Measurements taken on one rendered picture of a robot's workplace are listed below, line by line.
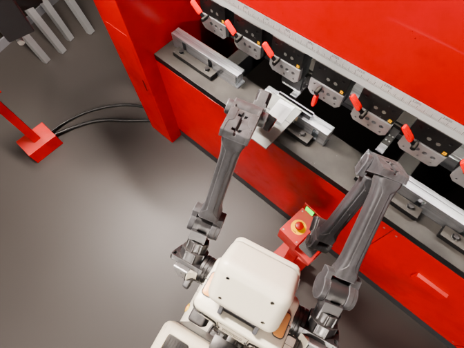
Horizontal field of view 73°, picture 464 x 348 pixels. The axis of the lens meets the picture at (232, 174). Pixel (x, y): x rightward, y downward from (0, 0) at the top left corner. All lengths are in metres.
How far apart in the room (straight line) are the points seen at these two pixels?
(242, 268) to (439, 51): 0.77
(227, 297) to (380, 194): 0.49
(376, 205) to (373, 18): 0.53
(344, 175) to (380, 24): 0.71
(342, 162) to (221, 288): 0.93
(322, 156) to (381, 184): 0.68
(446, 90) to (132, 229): 2.03
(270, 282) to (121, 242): 1.72
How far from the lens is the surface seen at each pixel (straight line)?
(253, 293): 0.83
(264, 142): 1.40
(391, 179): 0.92
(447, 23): 0.99
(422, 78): 1.09
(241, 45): 1.48
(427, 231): 1.57
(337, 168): 1.54
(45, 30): 3.58
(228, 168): 0.80
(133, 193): 2.51
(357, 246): 0.93
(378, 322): 2.35
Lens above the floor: 2.20
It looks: 64 degrees down
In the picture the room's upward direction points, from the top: 5 degrees counter-clockwise
